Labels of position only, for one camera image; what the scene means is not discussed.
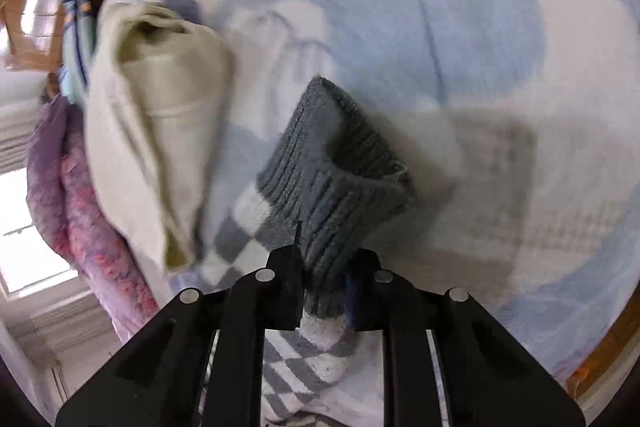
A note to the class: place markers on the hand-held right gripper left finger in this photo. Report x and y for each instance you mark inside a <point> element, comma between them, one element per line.
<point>287,292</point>

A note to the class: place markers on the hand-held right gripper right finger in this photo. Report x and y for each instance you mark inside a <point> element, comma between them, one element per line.
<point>356,302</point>

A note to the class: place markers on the grey white checkered sweater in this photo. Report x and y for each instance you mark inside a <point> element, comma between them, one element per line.
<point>325,187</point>

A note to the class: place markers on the cream garment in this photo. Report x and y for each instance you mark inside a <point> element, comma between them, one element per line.
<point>150,132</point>

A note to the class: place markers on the purple floral quilt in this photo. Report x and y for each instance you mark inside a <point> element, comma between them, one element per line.
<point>75,217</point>

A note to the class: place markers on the window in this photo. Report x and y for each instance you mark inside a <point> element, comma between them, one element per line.
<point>30,237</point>

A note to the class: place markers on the teal striped pillow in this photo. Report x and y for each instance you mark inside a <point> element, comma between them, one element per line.
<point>75,52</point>

